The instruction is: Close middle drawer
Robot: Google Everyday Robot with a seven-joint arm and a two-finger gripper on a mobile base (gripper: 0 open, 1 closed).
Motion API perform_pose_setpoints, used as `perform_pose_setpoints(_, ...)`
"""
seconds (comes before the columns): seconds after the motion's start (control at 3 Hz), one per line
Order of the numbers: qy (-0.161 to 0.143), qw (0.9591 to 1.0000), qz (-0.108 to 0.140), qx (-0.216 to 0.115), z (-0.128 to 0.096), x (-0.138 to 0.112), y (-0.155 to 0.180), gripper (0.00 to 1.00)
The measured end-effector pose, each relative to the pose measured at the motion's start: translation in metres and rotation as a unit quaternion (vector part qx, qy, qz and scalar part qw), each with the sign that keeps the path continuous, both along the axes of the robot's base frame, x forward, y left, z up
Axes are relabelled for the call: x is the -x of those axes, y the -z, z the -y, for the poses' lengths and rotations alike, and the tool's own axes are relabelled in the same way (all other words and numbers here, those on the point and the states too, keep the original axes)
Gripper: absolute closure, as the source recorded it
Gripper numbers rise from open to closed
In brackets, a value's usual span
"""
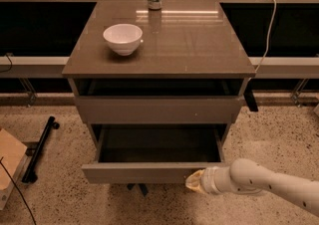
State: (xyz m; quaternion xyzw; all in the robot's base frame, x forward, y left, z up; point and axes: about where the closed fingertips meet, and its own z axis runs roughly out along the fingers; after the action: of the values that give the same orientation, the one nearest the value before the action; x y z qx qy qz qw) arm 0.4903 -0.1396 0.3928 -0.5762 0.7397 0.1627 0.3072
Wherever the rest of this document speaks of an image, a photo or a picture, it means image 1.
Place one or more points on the wooden board on frame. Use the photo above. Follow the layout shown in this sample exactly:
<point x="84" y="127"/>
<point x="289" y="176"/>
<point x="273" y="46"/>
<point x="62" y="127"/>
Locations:
<point x="12" y="153"/>

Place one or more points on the black metal bar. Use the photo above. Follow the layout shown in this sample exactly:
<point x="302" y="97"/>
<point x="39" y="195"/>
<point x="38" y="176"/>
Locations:
<point x="30" y="173"/>

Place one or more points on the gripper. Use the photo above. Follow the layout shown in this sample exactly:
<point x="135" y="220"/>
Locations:
<point x="208" y="180"/>

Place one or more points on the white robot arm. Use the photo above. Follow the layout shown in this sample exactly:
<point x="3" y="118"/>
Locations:
<point x="244" y="176"/>

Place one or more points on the grey drawer cabinet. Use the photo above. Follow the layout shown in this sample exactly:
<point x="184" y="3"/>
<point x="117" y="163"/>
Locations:
<point x="188" y="50"/>

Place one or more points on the white ceramic bowl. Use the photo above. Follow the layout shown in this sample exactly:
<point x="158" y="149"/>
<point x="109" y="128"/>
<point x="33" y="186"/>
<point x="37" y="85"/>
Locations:
<point x="123" y="39"/>

